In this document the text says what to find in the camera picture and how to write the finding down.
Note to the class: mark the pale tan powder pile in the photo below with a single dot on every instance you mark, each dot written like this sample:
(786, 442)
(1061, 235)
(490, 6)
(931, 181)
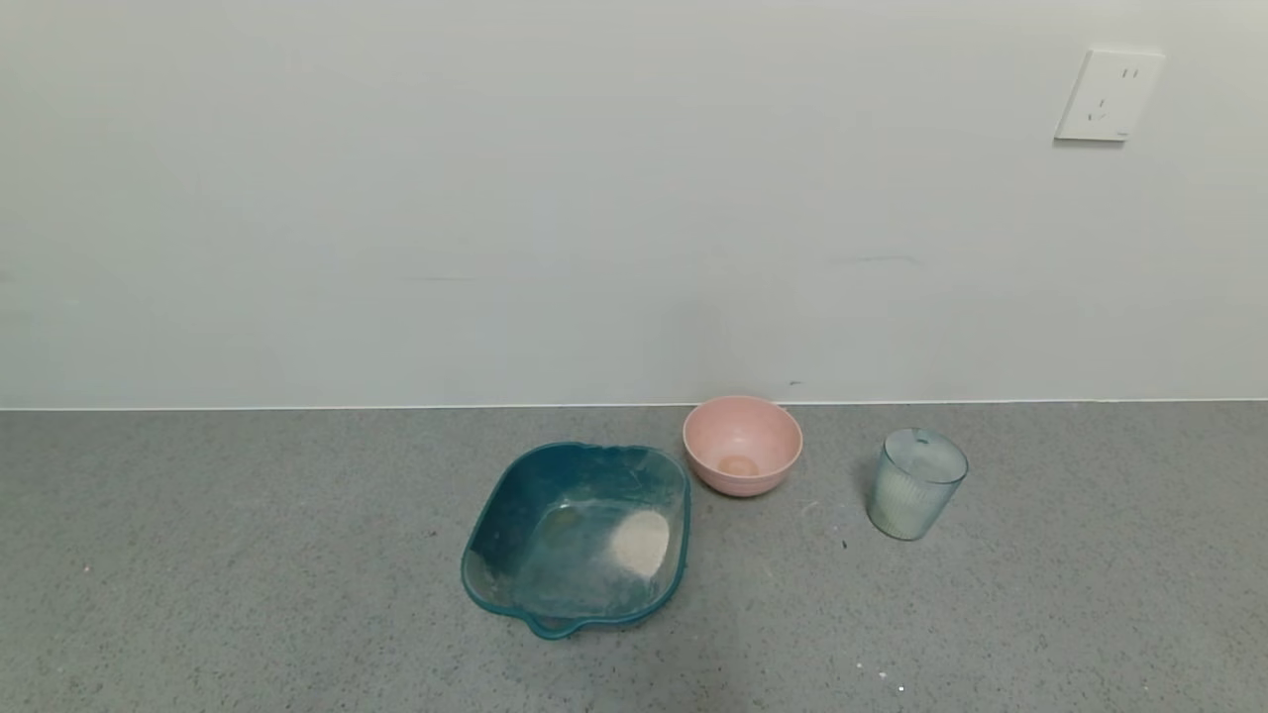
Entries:
(641, 543)

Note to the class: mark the clear ribbed plastic cup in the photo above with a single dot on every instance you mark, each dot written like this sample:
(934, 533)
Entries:
(911, 505)

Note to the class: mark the pink round bowl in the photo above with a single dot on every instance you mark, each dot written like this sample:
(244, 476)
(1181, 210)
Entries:
(763, 436)

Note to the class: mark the teal plastic square tray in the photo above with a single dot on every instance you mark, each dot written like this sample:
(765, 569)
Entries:
(535, 535)

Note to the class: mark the white wall power socket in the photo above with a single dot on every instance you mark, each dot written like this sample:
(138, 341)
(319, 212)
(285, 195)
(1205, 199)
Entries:
(1108, 94)

